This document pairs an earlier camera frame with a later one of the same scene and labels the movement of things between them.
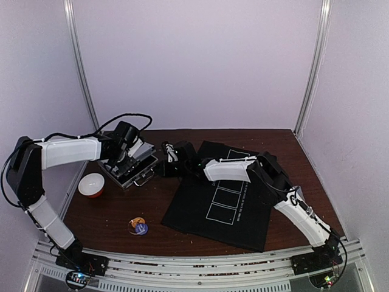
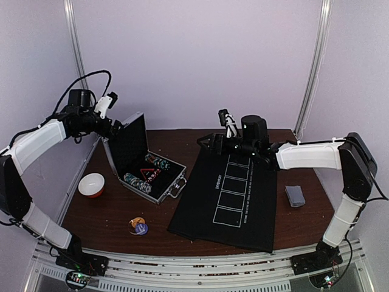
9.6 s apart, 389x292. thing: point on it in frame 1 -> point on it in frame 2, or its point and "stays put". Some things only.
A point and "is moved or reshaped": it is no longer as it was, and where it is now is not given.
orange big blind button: [134, 221] stays put
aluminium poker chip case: [146, 160] is moved or reshaped
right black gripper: [169, 161] -> [217, 142]
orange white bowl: [91, 185] stays put
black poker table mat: [235, 212] stays put
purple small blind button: [141, 229] stays put
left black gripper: [126, 167] -> [104, 132]
